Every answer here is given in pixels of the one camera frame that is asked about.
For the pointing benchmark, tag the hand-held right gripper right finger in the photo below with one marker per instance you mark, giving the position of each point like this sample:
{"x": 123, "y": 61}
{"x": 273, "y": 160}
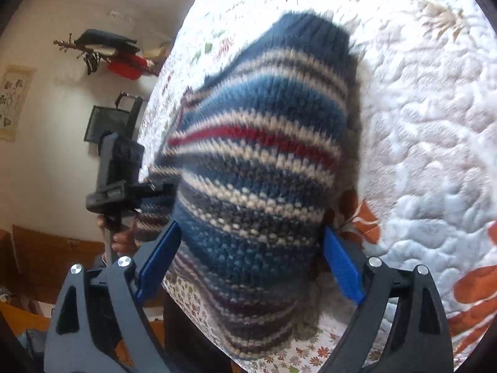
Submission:
{"x": 343, "y": 268}

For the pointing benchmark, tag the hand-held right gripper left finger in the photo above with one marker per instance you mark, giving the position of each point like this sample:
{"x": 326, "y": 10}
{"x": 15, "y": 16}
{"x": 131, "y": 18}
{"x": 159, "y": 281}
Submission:
{"x": 159, "y": 260}

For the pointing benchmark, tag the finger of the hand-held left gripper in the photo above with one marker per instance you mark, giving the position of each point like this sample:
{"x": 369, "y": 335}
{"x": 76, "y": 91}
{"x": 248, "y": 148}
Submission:
{"x": 164, "y": 188}

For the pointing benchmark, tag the striped knit sweater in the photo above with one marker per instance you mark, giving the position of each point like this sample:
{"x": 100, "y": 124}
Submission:
{"x": 252, "y": 163}

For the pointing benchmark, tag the person's left hand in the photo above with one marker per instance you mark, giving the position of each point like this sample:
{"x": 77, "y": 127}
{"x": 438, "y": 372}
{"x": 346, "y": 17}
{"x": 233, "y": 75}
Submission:
{"x": 125, "y": 240}

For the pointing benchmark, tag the black chair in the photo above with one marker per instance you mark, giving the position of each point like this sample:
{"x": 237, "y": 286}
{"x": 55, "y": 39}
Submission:
{"x": 108, "y": 122}

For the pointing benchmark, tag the red hanging garment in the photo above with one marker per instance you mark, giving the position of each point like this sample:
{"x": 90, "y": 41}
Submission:
{"x": 130, "y": 66}

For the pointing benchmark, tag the wooden cabinet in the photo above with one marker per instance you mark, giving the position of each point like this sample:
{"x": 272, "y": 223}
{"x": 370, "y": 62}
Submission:
{"x": 50, "y": 264}

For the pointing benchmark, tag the black hanging garment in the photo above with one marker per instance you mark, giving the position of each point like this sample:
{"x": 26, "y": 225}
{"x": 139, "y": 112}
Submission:
{"x": 105, "y": 40}

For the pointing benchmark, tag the wooden coat rack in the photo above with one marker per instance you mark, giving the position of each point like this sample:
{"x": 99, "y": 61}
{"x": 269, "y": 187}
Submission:
{"x": 64, "y": 42}

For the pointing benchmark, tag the floral quilted bedspread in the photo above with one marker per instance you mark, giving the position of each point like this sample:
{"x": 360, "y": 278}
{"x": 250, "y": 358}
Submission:
{"x": 427, "y": 143}

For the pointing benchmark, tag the wall poster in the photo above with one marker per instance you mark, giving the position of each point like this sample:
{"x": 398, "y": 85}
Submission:
{"x": 13, "y": 101}

